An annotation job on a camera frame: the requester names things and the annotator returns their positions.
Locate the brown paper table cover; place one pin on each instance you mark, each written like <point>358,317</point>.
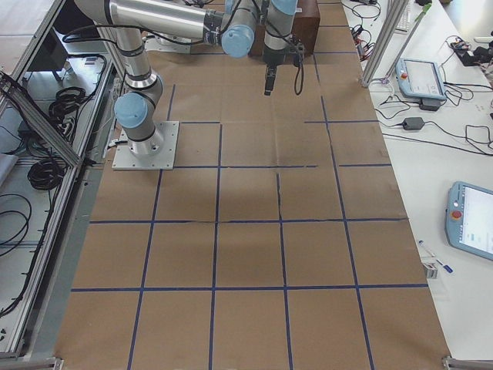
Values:
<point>279,240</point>

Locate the black power adapter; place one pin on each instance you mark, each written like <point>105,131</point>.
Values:
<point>413,123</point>

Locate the blue white pen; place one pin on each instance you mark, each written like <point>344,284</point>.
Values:
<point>448,268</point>

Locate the blue teach pendant near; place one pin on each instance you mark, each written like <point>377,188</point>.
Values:
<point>468,219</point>

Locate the dark wooden drawer box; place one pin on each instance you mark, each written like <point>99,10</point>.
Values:
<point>305,28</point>

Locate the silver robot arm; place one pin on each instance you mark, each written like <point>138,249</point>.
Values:
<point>232,29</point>

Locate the blue teach pendant far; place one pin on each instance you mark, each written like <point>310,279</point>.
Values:
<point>420,79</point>

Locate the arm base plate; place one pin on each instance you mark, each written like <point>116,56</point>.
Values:
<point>156,153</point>

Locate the blue teach pendant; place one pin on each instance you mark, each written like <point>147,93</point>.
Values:
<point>420,79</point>
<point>468,219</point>

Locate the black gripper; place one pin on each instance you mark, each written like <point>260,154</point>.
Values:
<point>273,56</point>

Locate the aluminium frame post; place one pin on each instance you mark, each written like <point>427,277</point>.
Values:
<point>395,10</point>

